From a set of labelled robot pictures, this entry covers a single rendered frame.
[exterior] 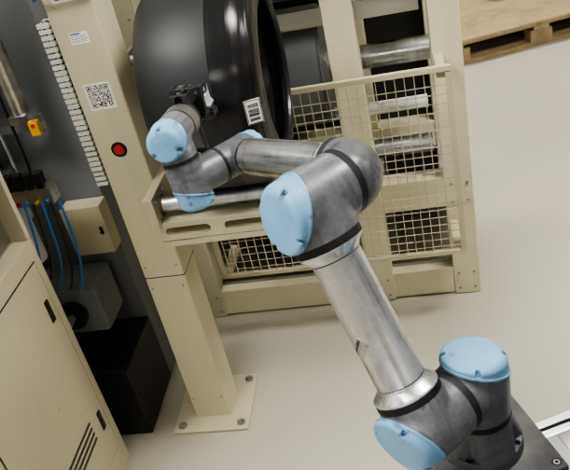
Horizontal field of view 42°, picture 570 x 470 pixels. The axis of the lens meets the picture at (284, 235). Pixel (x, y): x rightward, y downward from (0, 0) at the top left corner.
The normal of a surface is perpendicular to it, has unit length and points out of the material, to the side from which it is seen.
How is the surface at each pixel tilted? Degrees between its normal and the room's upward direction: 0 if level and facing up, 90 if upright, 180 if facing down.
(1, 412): 90
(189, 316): 90
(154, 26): 40
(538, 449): 0
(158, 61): 57
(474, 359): 7
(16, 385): 90
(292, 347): 0
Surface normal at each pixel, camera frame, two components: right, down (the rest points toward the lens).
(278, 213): -0.80, 0.36
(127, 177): -0.10, 0.54
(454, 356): -0.10, -0.89
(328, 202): 0.48, -0.11
